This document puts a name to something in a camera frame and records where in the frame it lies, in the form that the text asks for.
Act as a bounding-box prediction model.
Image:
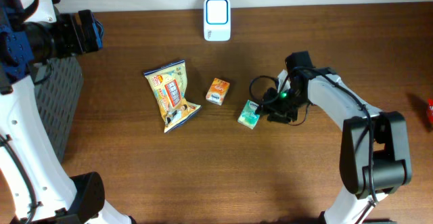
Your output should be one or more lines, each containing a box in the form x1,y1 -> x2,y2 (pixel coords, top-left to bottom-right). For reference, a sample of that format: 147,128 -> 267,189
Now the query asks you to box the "teal tissue pack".
237,100 -> 260,129

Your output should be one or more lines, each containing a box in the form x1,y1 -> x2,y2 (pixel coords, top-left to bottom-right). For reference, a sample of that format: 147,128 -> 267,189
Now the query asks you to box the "orange tissue pack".
206,78 -> 230,106

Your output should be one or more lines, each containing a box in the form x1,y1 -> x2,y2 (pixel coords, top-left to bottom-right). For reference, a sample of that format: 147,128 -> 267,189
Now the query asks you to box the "yellow snack bag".
143,60 -> 201,133

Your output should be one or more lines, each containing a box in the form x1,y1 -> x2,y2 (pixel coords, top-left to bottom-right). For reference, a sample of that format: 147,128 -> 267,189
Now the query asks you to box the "red snack packet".
426,99 -> 433,125

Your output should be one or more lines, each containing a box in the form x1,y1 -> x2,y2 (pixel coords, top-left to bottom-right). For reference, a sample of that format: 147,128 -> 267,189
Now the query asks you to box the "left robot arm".
1,0 -> 133,223

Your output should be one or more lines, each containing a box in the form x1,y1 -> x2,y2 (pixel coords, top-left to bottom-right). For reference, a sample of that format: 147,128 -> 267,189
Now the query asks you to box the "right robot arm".
256,66 -> 412,223

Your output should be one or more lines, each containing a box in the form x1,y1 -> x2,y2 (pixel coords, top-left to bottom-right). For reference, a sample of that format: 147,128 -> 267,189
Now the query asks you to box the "white barcode scanner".
203,0 -> 231,42

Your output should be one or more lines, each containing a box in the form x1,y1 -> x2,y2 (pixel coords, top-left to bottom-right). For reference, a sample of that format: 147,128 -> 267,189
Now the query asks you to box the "grey plastic mesh basket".
31,57 -> 83,162

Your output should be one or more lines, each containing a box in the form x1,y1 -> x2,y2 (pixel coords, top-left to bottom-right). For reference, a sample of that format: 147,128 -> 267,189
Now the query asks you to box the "right black cable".
249,66 -> 378,204

